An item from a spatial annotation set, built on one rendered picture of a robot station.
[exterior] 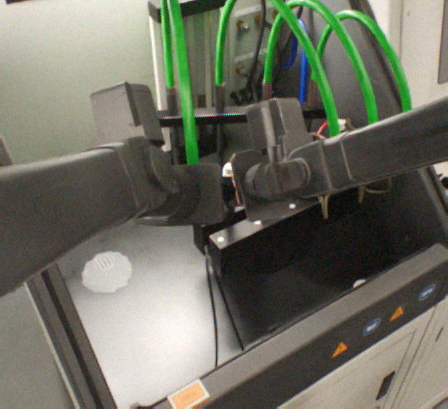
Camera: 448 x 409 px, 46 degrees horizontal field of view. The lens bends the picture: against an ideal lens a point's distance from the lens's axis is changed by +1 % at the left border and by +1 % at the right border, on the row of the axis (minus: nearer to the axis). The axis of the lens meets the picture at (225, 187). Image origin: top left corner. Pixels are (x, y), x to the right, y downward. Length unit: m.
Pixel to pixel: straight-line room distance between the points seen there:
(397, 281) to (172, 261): 0.44
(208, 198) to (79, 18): 0.48
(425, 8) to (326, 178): 0.56
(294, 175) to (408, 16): 0.53
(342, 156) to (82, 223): 0.33
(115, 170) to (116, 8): 0.63
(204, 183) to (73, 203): 0.29
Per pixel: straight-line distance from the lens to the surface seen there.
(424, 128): 0.51
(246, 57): 1.15
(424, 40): 1.09
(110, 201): 0.35
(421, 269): 0.98
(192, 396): 0.78
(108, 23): 0.97
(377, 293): 0.92
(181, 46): 0.62
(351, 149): 0.55
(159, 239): 1.13
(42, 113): 1.00
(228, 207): 0.92
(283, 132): 0.64
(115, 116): 0.49
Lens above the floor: 1.66
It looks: 42 degrees down
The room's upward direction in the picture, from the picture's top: straight up
